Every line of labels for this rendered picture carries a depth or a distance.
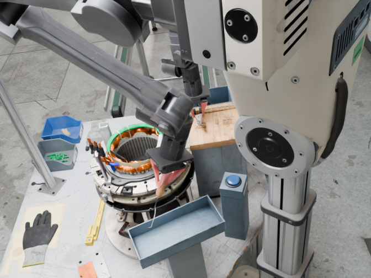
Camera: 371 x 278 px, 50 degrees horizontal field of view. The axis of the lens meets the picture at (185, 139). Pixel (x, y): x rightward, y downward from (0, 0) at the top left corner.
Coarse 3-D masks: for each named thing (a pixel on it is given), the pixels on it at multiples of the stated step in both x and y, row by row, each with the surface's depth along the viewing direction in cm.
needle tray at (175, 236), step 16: (176, 208) 113; (192, 208) 116; (208, 208) 117; (144, 224) 111; (160, 224) 114; (176, 224) 114; (192, 224) 113; (208, 224) 113; (224, 224) 109; (144, 240) 111; (160, 240) 111; (176, 240) 110; (192, 240) 107; (144, 256) 108; (160, 256) 105; (176, 256) 111; (192, 256) 114; (176, 272) 115; (192, 272) 119
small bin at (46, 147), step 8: (40, 144) 179; (48, 144) 179; (56, 144) 179; (64, 144) 179; (72, 144) 180; (40, 152) 178; (48, 152) 182; (64, 152) 181; (72, 152) 181; (32, 160) 169; (48, 160) 168; (64, 160) 178; (56, 168) 172; (64, 168) 172; (72, 168) 172
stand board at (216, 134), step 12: (204, 120) 140; (216, 120) 140; (192, 132) 136; (204, 132) 136; (216, 132) 135; (228, 132) 134; (192, 144) 132; (204, 144) 132; (216, 144) 132; (228, 144) 133
